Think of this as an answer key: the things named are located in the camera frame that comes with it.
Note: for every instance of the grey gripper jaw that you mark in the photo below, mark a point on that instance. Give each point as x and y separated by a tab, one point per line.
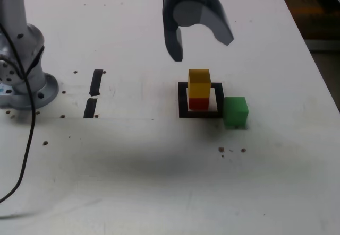
215	17
172	41

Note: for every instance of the yellow cube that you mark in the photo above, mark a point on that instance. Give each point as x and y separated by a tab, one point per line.
199	86

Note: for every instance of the red cube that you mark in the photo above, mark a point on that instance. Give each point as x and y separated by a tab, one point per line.
198	103

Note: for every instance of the green cube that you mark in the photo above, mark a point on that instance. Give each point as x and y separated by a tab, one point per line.
235	111

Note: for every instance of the black tape square outline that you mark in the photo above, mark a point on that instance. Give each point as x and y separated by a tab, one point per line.
182	99

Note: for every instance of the black tape strip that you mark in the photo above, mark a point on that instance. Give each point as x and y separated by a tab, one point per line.
95	82

